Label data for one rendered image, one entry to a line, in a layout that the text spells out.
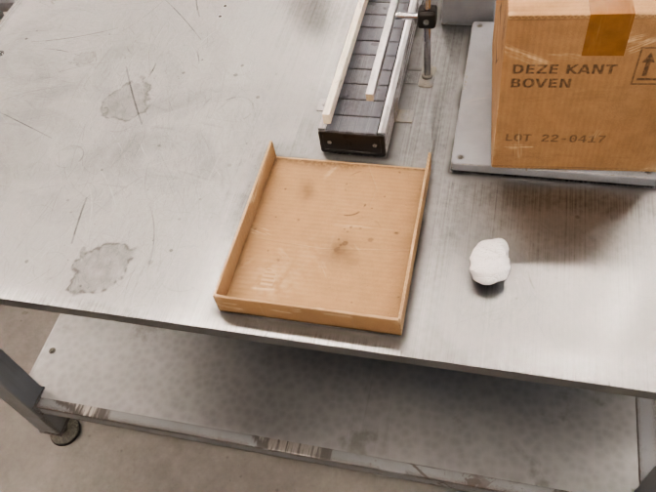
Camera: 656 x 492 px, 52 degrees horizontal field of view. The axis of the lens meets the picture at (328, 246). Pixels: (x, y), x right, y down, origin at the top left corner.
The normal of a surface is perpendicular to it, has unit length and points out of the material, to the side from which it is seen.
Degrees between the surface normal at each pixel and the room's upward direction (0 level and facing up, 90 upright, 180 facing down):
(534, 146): 90
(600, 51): 90
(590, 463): 0
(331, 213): 0
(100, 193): 0
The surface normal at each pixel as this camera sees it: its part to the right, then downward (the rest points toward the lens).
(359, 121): -0.11, -0.59
